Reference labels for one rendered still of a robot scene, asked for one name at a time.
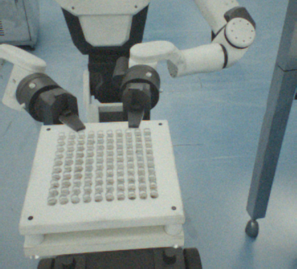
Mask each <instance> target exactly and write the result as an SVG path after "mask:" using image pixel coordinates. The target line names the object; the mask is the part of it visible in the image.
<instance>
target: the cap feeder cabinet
mask: <svg viewBox="0 0 297 269"><path fill-rule="evenodd" d="M39 17H40V9H39V4H38V0H0V45H2V44H10V45H12V46H18V45H30V48H29V50H31V51H32V50H34V51H35V47H32V45H33V44H36V41H37V36H38V27H39V24H38V22H39Z"/></svg>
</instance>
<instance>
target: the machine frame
mask: <svg viewBox="0 0 297 269"><path fill-rule="evenodd" d="M296 87H297V0H289V2H288V6H287V10H286V17H285V21H284V24H283V28H282V36H281V39H280V42H279V47H278V53H277V57H276V63H275V64H274V71H273V75H272V81H271V85H270V88H269V93H268V99H267V111H266V113H265V115H264V120H263V123H262V127H261V133H260V137H259V143H258V148H257V154H256V158H255V165H254V169H253V175H252V180H251V186H250V190H249V196H248V200H247V207H246V210H247V213H248V215H249V216H250V217H251V219H250V220H249V221H247V224H246V226H245V232H246V234H247V235H249V236H250V237H255V236H257V235H258V234H259V222H257V219H260V218H263V219H264V217H265V215H266V212H267V205H268V201H269V197H270V192H271V188H272V183H273V180H274V175H275V170H276V165H277V162H278V160H279V156H280V151H281V148H282V142H283V139H284V134H285V130H286V125H287V122H288V119H289V116H290V110H291V107H292V102H293V99H294V92H296Z"/></svg>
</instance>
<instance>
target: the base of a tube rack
mask: <svg viewBox="0 0 297 269"><path fill-rule="evenodd" d="M173 245H178V246H183V245H184V233H183V228H182V230H181V231H180V233H179V234H177V235H169V234H168V233H167V232H166V231H165V230H164V225H150V226H138V227H128V228H116V229H94V230H85V231H70V232H59V233H48V234H44V240H43V241H42V242H41V243H40V244H38V245H31V246H30V245H29V244H28V243H27V240H26V239H25V242H24V247H23V248H24V252H25V257H31V256H49V255H60V254H71V253H82V252H103V251H104V250H125V249H136V248H158V247H168V246H173Z"/></svg>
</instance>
